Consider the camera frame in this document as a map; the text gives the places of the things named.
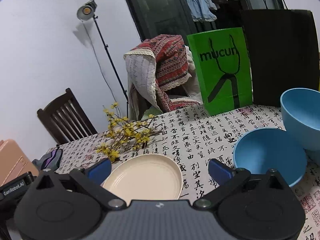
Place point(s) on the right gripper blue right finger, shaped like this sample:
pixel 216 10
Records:
pixel 230 182

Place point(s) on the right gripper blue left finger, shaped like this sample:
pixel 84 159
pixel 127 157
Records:
pixel 88 181

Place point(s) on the blue bowl front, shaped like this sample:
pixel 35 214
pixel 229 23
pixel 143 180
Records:
pixel 266 148

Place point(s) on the blue bowl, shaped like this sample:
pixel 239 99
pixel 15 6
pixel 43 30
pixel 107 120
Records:
pixel 300 114
pixel 266 148

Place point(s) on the blue bowl top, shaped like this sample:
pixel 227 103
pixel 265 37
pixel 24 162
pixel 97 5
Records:
pixel 300 114

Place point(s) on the pink suitcase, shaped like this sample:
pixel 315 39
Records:
pixel 13 162

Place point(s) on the purple grey pouch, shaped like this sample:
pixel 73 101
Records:
pixel 50 160

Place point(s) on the yellow flower branch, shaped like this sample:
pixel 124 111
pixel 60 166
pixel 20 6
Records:
pixel 125 135

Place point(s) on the cream plate middle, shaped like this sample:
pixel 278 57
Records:
pixel 146 177

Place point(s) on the dark wooden chair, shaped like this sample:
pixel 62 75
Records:
pixel 65 120

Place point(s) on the green mucun paper bag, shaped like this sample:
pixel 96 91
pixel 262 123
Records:
pixel 223 69

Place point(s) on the patterned red blanket pile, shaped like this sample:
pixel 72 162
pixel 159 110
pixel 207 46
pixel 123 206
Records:
pixel 161 73

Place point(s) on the black paper bag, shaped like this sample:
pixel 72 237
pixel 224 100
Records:
pixel 282 47

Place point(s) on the light blue hanging shirt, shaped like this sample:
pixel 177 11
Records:
pixel 201 10

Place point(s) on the black sliding glass door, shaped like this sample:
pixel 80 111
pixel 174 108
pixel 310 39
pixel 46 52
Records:
pixel 155 17

